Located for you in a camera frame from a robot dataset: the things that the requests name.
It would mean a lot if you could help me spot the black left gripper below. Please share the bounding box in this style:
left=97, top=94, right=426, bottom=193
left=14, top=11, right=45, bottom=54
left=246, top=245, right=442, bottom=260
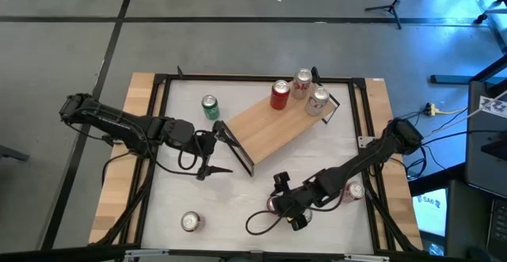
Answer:
left=193, top=120, right=240, bottom=180

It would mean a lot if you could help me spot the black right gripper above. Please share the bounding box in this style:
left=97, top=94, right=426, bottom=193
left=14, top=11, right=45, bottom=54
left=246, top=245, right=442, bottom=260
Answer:
left=273, top=171, right=318, bottom=232

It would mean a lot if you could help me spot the red Coke Zero can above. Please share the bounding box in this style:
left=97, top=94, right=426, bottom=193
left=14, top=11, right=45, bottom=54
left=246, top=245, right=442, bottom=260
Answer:
left=265, top=196, right=280, bottom=215

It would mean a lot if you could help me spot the red Coca-Cola can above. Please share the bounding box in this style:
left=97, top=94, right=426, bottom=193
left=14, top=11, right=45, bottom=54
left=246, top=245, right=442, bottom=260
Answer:
left=180, top=211, right=203, bottom=234
left=341, top=180, right=366, bottom=204
left=269, top=79, right=292, bottom=111

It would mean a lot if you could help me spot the silver Diet Coke can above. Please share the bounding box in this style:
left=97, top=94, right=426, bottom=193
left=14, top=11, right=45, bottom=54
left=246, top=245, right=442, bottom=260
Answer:
left=291, top=68, right=314, bottom=100
left=304, top=86, right=331, bottom=117

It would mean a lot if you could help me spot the silver mounting plate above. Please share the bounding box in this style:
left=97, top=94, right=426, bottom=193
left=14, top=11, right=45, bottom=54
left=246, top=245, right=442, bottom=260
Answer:
left=357, top=135, right=376, bottom=149

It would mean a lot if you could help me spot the black desk unit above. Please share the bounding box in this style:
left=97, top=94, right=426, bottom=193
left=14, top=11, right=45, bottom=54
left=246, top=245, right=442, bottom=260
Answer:
left=465, top=80, right=507, bottom=199

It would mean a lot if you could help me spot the black stand base bar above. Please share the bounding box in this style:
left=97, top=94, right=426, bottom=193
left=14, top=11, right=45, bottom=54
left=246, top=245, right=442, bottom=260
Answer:
left=430, top=54, right=507, bottom=85

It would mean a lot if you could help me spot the dark stand foot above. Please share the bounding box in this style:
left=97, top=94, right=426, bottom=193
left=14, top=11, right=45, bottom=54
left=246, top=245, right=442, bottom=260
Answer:
left=0, top=144, right=31, bottom=163

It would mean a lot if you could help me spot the black keyboard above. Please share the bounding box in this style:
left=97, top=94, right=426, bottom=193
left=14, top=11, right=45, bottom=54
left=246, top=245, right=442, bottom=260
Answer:
left=486, top=198, right=507, bottom=260

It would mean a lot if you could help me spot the black tripod stand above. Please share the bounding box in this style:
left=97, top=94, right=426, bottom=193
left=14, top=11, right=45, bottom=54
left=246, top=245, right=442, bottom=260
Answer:
left=364, top=0, right=427, bottom=30

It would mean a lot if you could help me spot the white printed label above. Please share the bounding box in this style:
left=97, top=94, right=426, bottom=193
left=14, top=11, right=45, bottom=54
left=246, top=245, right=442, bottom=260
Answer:
left=478, top=94, right=507, bottom=120

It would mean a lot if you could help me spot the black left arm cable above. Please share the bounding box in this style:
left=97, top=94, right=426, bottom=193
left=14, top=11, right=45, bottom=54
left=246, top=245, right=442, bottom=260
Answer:
left=176, top=129, right=209, bottom=178

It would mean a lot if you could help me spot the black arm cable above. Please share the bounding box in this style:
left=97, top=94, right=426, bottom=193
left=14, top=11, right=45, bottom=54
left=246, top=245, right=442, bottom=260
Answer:
left=176, top=129, right=209, bottom=178
left=245, top=209, right=290, bottom=236

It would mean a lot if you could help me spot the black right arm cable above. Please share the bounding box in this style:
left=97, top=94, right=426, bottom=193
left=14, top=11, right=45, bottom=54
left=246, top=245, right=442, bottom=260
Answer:
left=245, top=209, right=290, bottom=236

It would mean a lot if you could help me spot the wooden shelf black metal frame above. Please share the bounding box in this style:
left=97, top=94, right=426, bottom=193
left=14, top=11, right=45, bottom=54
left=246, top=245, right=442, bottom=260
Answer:
left=219, top=66, right=341, bottom=178

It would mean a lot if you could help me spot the black metal table frame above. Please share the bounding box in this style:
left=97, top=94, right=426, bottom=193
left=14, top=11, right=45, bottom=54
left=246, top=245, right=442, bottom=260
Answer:
left=94, top=66, right=423, bottom=255

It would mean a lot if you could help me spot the black cable bundle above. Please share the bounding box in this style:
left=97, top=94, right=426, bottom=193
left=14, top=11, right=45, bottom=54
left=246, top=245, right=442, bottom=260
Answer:
left=390, top=107, right=480, bottom=182

